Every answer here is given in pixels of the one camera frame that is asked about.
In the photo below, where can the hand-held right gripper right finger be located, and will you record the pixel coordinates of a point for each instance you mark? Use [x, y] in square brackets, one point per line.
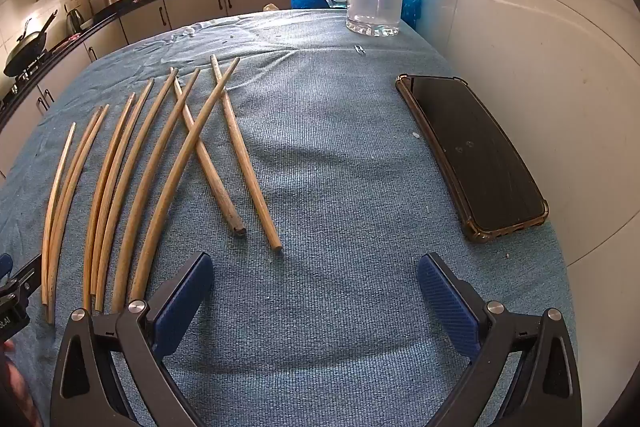
[447, 307]

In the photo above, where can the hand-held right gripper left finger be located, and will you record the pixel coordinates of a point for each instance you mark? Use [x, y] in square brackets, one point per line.
[182, 302]

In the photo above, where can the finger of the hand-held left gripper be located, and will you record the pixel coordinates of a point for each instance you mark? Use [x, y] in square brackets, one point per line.
[5, 266]
[27, 274]

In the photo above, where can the row of wooden chopsticks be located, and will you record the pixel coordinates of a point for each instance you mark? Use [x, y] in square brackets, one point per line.
[270, 232]

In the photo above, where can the person's left hand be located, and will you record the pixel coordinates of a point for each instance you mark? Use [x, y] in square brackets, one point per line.
[17, 389]

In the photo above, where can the black smartphone in brown case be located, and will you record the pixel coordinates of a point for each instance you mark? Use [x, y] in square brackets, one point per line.
[475, 157]

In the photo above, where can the black gas stove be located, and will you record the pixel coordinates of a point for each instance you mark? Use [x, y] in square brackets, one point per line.
[20, 79]

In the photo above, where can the blue towel table cloth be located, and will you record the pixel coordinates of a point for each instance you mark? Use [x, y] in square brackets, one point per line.
[325, 157]

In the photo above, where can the black wok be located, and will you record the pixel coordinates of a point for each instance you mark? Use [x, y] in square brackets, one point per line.
[25, 52]

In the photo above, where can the steel kettle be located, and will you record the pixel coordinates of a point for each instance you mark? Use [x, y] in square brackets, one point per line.
[75, 22]

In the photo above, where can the small metal clip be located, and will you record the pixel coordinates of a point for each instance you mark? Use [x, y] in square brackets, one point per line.
[360, 50]

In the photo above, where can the beige kitchen base cabinets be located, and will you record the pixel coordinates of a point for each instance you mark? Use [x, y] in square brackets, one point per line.
[195, 9]

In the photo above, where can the yellow plastic bag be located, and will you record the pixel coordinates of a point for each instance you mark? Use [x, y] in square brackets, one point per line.
[271, 7]

